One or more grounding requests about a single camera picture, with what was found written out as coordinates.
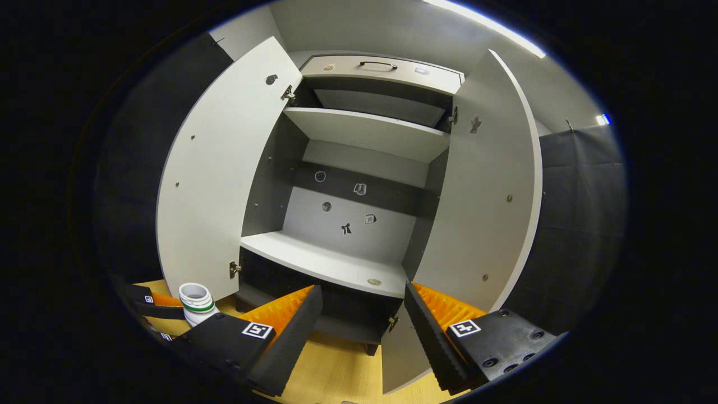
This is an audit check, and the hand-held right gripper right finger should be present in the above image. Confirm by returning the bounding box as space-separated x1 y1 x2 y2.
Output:
404 281 564 393

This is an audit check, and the white cabinet shelf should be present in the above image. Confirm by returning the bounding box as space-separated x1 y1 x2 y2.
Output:
283 107 451 164

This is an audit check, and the beige cabinet drawer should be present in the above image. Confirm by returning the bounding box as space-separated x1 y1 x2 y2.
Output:
300 54 465 95

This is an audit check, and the grey wooden cabinet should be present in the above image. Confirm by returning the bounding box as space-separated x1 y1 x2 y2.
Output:
156 36 544 394

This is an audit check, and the cabinet door with checkered sticker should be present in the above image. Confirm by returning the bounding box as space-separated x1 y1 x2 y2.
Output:
156 36 303 304

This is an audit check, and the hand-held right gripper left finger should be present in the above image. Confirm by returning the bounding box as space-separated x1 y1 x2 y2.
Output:
168 284 324 397

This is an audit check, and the white bottle green label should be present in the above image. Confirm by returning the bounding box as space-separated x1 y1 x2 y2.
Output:
178 282 220 328

